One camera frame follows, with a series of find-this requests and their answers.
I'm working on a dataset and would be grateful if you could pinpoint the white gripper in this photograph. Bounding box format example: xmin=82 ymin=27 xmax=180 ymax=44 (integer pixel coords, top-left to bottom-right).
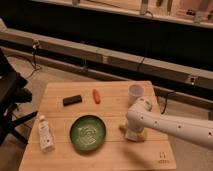
xmin=119 ymin=120 xmax=147 ymax=141

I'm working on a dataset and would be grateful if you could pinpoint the white sponge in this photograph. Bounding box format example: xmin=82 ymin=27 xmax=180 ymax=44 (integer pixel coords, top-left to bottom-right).
xmin=125 ymin=130 xmax=138 ymax=142

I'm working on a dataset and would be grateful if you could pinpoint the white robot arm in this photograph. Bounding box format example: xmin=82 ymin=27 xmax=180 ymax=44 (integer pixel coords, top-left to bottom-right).
xmin=124 ymin=97 xmax=213 ymax=150

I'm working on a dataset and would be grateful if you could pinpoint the green ceramic bowl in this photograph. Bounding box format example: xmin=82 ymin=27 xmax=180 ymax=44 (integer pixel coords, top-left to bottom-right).
xmin=69 ymin=115 xmax=107 ymax=153

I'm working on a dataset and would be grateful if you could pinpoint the white paper cup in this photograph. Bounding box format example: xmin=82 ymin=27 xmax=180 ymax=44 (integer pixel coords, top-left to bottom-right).
xmin=128 ymin=84 xmax=144 ymax=105

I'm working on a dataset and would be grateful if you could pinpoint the orange carrot toy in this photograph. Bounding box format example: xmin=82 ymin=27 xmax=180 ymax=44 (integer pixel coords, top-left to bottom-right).
xmin=93 ymin=89 xmax=101 ymax=104

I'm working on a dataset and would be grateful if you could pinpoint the black rectangular block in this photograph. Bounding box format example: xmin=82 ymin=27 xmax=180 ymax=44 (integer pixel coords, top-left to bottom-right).
xmin=63 ymin=95 xmax=82 ymax=106

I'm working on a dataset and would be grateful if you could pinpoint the white tube bottle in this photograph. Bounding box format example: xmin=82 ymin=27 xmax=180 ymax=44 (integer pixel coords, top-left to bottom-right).
xmin=38 ymin=115 xmax=54 ymax=152

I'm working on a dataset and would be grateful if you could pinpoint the black chair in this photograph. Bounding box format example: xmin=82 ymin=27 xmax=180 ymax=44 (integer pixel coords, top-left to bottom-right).
xmin=0 ymin=48 xmax=37 ymax=146

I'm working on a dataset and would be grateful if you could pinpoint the grey rail beam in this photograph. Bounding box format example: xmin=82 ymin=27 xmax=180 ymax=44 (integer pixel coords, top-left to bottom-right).
xmin=0 ymin=29 xmax=213 ymax=89

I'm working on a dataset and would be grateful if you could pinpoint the black cable on floor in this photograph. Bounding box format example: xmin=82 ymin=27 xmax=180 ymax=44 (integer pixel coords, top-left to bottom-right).
xmin=19 ymin=40 xmax=43 ymax=81

